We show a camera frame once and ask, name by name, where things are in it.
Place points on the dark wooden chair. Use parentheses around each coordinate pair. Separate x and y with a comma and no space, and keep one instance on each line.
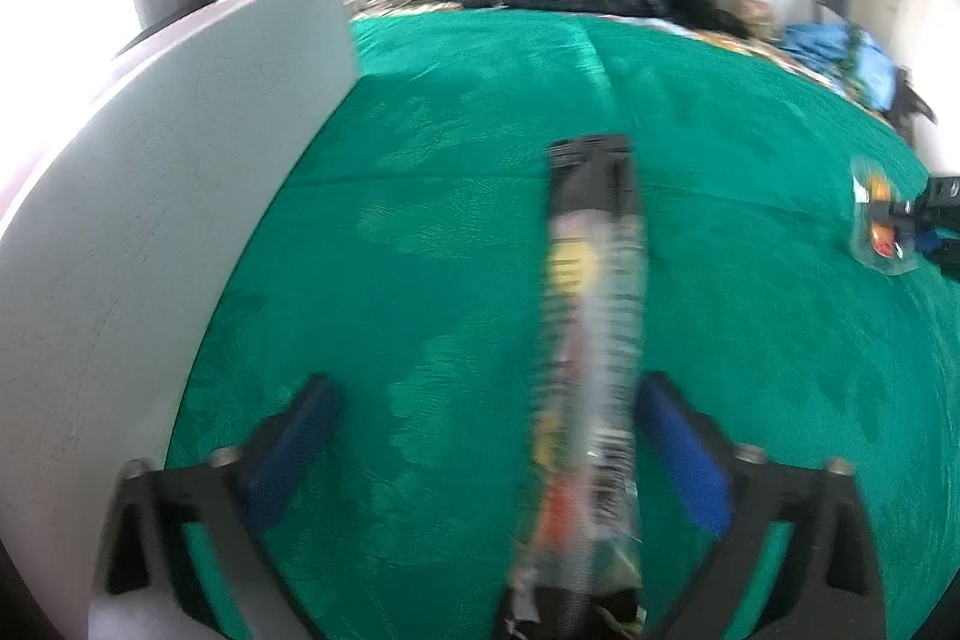
(911,104)

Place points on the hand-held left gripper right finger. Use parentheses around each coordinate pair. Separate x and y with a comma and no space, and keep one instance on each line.
(686,460)

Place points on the blue cloth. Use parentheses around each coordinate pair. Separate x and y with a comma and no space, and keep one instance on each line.
(817,44)

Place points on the long clear black-ended packet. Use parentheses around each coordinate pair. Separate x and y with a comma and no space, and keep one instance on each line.
(592,310)

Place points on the bright window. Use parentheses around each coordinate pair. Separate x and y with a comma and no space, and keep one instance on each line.
(60,25)

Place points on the clear plastic bag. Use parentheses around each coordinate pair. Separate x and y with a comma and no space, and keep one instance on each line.
(761,10)

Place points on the orange sausage packet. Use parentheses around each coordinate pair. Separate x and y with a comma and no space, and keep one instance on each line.
(877,235)

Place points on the green patterned cloth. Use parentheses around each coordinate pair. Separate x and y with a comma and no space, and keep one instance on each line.
(859,55)

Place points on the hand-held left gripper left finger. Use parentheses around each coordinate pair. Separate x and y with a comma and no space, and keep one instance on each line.
(289,460)

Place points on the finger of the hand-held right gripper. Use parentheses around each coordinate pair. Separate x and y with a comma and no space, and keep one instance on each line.
(941,192)
(937,246)

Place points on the floral bed sheet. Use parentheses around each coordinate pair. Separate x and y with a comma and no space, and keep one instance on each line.
(750,46)

